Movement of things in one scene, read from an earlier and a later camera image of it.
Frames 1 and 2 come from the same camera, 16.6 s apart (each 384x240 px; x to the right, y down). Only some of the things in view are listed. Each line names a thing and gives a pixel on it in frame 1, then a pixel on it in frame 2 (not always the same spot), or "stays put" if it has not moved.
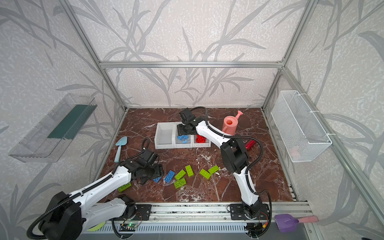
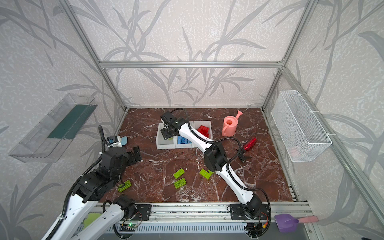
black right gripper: (183, 129) → (167, 127)
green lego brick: (180, 183) stays put
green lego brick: (205, 173) stays put
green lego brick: (123, 187) stays put
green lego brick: (179, 174) stays put
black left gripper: (156, 172) → (133, 155)
